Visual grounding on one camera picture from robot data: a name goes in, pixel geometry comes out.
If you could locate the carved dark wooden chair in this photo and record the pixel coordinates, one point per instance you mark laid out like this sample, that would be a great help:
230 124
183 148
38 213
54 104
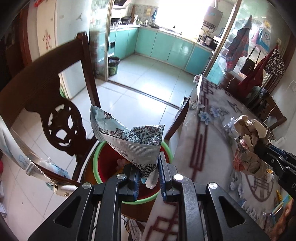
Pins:
57 129

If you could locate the plain dark wooden chair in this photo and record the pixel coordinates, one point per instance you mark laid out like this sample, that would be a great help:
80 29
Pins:
275 111

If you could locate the wall water heater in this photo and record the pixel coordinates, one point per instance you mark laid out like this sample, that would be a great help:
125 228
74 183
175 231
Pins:
211 16

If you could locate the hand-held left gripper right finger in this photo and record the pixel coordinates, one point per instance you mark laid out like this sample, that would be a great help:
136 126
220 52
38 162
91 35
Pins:
163 180

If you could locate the black shoulder bag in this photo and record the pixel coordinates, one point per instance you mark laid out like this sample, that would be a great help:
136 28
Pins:
247 67

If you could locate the blue picture book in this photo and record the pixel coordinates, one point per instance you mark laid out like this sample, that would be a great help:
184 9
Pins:
281 206

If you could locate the silver snack wrapper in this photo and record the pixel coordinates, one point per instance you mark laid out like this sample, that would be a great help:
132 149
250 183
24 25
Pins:
129 136

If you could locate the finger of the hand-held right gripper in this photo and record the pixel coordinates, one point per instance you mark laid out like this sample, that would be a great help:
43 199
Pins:
279 169
263 149

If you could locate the glass sliding door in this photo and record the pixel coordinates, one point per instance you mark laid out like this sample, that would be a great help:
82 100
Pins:
99 39
222 62

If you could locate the black and white patterned bag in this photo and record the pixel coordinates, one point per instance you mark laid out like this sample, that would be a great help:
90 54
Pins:
275 61

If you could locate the printed paper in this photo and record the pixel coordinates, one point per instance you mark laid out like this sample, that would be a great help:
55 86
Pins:
249 148

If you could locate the dark red garment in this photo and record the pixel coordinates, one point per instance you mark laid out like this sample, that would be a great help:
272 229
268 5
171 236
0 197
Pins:
252 81

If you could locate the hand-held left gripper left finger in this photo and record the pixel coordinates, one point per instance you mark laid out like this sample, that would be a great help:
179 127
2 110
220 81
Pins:
136 183

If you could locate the white refrigerator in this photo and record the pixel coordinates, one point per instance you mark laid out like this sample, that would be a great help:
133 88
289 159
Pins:
53 25

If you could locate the blue and white hanging bag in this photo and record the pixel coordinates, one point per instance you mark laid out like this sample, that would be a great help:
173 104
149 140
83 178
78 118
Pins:
264 38

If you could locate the crumpled white paper ball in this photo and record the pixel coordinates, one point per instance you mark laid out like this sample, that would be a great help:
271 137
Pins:
229 127

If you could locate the red bucket with green rim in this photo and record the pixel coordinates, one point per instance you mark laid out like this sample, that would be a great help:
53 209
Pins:
108 160

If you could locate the range hood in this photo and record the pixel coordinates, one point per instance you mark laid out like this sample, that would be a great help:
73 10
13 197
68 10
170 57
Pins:
121 2

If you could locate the teal base cabinets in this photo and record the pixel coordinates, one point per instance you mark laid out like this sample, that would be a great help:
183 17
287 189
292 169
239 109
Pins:
161 44

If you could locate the green detergent bottle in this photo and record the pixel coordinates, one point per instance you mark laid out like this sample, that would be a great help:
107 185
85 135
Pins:
62 91

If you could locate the plaid towel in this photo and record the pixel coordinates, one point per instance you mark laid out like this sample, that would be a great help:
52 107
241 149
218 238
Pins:
238 48

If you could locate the black kitchen bin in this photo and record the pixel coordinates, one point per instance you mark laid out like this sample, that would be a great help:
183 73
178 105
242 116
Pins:
113 66

